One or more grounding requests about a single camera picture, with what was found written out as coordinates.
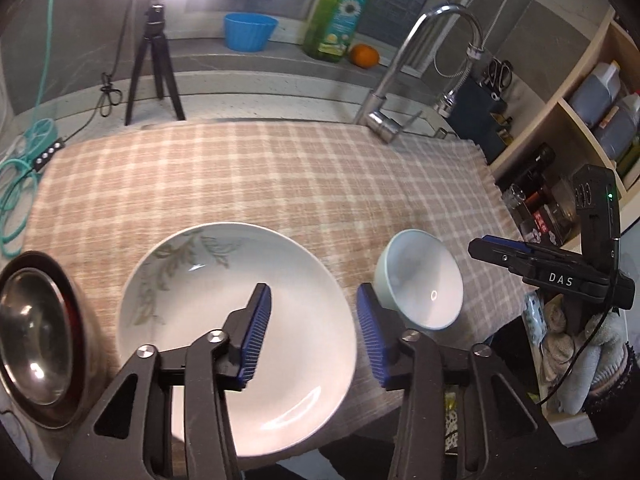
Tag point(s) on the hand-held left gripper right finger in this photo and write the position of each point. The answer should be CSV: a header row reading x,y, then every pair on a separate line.
x,y
370,335

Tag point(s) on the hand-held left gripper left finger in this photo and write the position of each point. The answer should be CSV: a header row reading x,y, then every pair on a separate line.
x,y
255,330

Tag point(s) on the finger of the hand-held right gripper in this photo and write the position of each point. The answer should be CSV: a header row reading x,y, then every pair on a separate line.
x,y
495,255

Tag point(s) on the white leaf print plate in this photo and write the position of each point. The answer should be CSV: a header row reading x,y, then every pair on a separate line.
x,y
310,350

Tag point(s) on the light blue ceramic bowl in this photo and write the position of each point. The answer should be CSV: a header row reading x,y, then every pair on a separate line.
x,y
425,275

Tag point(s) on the large steel bowl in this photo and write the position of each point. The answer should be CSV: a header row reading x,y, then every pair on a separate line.
x,y
92,340

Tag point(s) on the red steel bowl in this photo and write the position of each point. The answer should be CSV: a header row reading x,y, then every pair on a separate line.
x,y
35,330

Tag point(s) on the person's right forearm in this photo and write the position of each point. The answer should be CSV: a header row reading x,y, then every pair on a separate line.
x,y
615,375

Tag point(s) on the person's right hand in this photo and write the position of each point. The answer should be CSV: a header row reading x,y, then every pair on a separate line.
x,y
557,345

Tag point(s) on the dark jar red label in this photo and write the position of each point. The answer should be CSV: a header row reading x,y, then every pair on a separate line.
x,y
545,222

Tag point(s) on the glass spice jar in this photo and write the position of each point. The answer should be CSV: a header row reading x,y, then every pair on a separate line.
x,y
514,197

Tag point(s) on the blue printed packet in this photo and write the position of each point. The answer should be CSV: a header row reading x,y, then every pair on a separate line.
x,y
534,315

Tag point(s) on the black bottle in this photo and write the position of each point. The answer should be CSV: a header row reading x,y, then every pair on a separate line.
x,y
537,162

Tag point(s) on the dark sauce bottle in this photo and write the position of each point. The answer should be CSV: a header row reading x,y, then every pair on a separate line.
x,y
595,97
620,127

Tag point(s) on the beige shelf unit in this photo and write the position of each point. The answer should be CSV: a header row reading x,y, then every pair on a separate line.
x,y
530,137

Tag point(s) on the dark blue utensil holder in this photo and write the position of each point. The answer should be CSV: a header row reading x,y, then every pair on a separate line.
x,y
475,115

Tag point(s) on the beige plaid cloth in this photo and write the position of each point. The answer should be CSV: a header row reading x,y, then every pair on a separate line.
x,y
250,175

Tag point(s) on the chrome faucet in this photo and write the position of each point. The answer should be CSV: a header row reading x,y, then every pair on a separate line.
x,y
382,120

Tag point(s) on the orange fruit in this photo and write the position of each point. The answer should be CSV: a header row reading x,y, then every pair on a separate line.
x,y
364,56

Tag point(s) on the green dish soap bottle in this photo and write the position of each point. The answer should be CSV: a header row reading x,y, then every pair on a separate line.
x,y
337,20

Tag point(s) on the blue plastic bowl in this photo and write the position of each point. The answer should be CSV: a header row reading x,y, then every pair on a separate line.
x,y
250,32

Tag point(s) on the black tripod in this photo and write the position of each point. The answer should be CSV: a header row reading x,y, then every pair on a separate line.
x,y
155,40

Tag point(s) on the black switch strip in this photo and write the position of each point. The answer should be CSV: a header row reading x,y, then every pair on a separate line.
x,y
49,153

